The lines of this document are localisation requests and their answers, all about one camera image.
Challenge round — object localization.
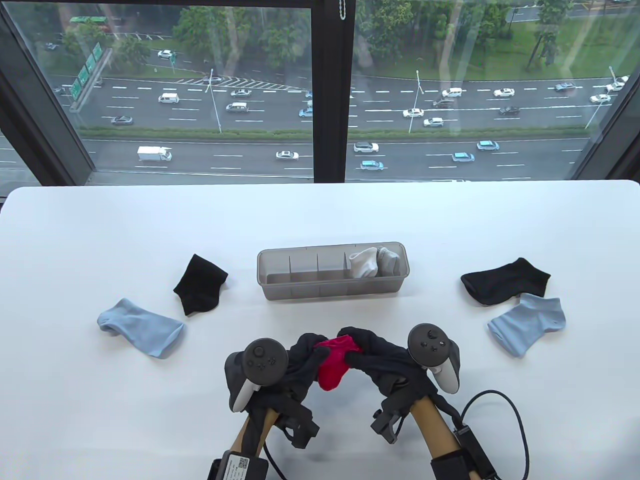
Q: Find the light blue sock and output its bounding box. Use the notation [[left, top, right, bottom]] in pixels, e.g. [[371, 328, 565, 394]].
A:
[[487, 293, 567, 357], [97, 298, 186, 358]]

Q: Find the black cable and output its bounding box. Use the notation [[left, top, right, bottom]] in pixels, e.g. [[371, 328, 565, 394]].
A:
[[460, 390, 530, 480]]

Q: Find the grey white tracking controller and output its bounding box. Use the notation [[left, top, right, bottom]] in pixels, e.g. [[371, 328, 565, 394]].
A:
[[224, 339, 290, 412], [408, 323, 461, 395]]

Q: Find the person's left forearm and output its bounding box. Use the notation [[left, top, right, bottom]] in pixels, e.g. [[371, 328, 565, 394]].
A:
[[230, 410, 278, 456]]

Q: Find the black sock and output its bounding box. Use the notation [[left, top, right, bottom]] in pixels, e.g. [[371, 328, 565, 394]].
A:
[[173, 254, 229, 316], [460, 257, 552, 307]]

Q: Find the person's left hand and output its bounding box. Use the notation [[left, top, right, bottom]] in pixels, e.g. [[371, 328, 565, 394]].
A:
[[249, 332, 332, 410]]

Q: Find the black labelled sensor box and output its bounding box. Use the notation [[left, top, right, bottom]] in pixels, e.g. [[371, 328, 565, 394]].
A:
[[452, 425, 496, 480], [220, 450, 268, 480]]

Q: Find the grey plastic divided organizer box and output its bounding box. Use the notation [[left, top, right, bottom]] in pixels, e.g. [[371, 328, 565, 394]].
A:
[[257, 241, 411, 302]]

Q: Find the person's right hand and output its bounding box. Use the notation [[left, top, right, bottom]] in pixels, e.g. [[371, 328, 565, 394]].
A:
[[336, 326, 444, 410]]

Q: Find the pink sock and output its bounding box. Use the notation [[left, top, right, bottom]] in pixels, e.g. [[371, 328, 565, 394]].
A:
[[315, 336, 362, 358], [312, 336, 362, 392]]

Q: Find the person's right forearm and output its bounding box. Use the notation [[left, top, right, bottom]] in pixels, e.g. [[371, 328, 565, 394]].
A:
[[410, 397, 461, 458]]

